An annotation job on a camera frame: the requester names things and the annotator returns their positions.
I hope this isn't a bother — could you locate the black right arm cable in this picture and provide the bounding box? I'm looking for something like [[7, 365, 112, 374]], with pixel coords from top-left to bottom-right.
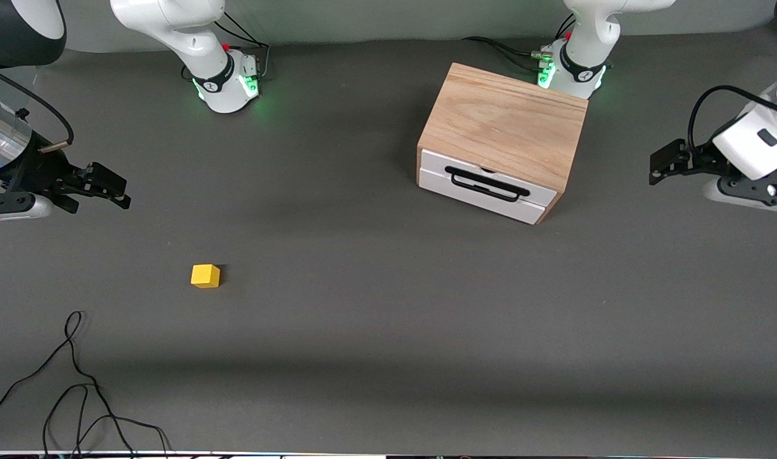
[[0, 62, 75, 154]]

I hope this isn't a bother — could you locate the white drawer with handle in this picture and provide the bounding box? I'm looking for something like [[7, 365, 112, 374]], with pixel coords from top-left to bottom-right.
[[420, 149, 558, 208]]

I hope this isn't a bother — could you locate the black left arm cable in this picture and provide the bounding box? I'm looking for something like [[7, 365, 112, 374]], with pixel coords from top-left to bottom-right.
[[686, 84, 777, 154]]

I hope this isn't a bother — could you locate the wooden drawer cabinet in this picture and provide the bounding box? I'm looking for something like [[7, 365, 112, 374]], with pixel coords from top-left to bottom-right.
[[417, 62, 588, 225]]

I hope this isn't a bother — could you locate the black base cable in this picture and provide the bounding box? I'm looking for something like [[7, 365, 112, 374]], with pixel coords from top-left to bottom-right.
[[213, 11, 272, 84], [460, 35, 555, 72]]

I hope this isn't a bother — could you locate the thin black loose cable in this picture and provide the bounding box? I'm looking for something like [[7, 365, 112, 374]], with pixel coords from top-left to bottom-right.
[[42, 382, 172, 459], [0, 310, 137, 459]]

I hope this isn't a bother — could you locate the yellow wooden block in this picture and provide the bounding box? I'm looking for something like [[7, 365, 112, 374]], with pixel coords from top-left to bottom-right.
[[191, 264, 221, 289]]

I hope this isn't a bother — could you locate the black right base cable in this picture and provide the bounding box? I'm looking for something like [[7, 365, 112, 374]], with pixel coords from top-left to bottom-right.
[[213, 11, 272, 84]]

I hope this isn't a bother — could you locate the black left base cable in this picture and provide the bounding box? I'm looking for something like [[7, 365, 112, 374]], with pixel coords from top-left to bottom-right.
[[460, 35, 555, 72]]

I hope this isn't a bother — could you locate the black drawer handle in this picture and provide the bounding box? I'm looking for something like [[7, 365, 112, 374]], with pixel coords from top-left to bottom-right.
[[444, 165, 531, 203]]

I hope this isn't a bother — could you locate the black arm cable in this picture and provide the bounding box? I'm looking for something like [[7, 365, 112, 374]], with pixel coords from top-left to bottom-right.
[[0, 62, 75, 154], [686, 84, 777, 154]]

